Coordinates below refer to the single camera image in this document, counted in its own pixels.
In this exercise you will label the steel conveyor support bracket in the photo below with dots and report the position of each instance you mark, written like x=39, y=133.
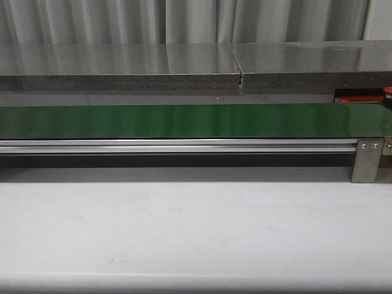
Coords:
x=368, y=153

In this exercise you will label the green conveyor belt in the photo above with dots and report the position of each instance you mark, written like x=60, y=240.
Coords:
x=196, y=121

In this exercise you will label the right stainless steel table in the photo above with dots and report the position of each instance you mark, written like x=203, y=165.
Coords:
x=315, y=65

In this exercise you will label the grey pleated curtain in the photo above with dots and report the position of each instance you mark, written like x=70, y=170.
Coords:
x=126, y=22

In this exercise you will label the stainless steel table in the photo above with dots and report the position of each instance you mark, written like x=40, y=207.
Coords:
x=315, y=65
x=110, y=67

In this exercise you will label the small steel end bracket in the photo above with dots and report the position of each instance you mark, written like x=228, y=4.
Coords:
x=387, y=147

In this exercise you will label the aluminium conveyor side rail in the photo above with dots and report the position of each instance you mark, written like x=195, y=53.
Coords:
x=178, y=146

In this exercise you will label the red bin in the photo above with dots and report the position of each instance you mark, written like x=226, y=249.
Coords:
x=372, y=99

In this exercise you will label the left stainless steel table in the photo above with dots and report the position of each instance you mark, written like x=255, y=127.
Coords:
x=110, y=67

